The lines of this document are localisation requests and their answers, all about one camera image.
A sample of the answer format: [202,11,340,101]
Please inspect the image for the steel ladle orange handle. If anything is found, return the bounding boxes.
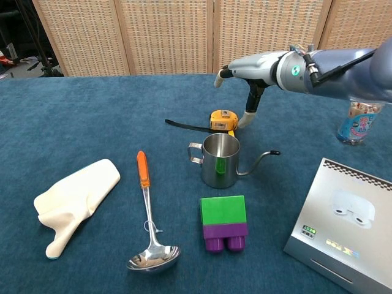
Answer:
[126,150,182,273]

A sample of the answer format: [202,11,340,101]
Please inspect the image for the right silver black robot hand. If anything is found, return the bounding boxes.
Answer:
[214,51,284,129]

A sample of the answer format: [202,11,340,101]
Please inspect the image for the cream folded cloth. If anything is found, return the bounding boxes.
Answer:
[32,158,121,260]

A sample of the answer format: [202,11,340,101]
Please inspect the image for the stainless steel spouted pitcher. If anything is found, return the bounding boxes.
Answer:
[187,132,281,189]

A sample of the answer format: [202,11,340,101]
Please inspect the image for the yellow tape measure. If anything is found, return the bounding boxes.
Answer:
[164,109,239,138]

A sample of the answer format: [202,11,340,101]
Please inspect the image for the green and purple toy block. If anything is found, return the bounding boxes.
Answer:
[199,195,248,254]

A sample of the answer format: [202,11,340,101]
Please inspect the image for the blue felt table cover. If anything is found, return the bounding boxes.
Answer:
[0,70,392,294]

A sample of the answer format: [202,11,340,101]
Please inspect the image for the wicker folding screen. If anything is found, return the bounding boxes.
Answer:
[32,0,392,77]

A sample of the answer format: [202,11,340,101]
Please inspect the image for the black tripod stand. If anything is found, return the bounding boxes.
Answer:
[15,0,65,77]

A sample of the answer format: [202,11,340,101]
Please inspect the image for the clear plastic snack jar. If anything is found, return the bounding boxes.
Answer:
[336,100,386,146]

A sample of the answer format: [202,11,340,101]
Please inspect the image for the white earbuds box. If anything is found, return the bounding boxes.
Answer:
[283,157,392,294]

